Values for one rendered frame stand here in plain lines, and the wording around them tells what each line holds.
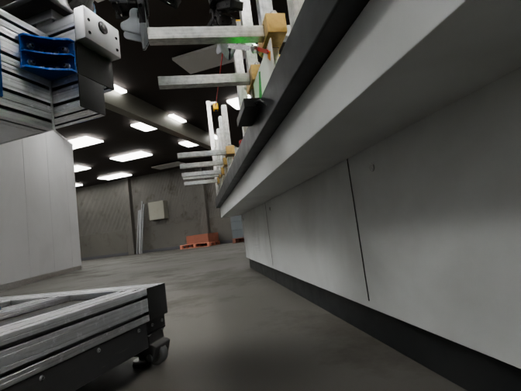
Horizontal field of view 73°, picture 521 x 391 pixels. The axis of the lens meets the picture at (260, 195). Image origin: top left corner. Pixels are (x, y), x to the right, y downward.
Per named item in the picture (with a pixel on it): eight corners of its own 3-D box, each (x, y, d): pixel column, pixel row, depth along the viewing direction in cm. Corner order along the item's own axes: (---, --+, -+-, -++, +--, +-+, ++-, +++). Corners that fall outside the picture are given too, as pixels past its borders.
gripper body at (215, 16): (228, 45, 122) (223, 12, 124) (239, 31, 115) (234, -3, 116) (207, 41, 118) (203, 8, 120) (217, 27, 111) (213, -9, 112)
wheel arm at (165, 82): (158, 88, 107) (157, 74, 107) (160, 92, 110) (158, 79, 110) (295, 81, 115) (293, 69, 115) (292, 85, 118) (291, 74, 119)
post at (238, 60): (244, 143, 140) (230, 37, 144) (243, 147, 144) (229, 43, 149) (255, 142, 141) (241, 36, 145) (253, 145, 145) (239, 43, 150)
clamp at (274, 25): (267, 32, 84) (265, 12, 85) (258, 60, 98) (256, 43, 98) (290, 31, 85) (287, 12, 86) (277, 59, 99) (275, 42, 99)
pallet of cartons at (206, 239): (220, 243, 1373) (219, 232, 1378) (210, 246, 1288) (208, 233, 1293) (191, 247, 1412) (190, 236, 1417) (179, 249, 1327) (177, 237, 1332)
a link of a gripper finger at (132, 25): (123, 50, 83) (120, 13, 84) (149, 49, 84) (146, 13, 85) (120, 42, 80) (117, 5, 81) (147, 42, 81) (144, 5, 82)
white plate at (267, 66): (274, 77, 82) (268, 37, 83) (256, 115, 108) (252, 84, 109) (276, 77, 82) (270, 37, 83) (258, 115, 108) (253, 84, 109)
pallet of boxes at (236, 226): (276, 237, 1305) (271, 201, 1318) (269, 239, 1218) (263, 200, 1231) (242, 241, 1346) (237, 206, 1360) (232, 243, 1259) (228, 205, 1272)
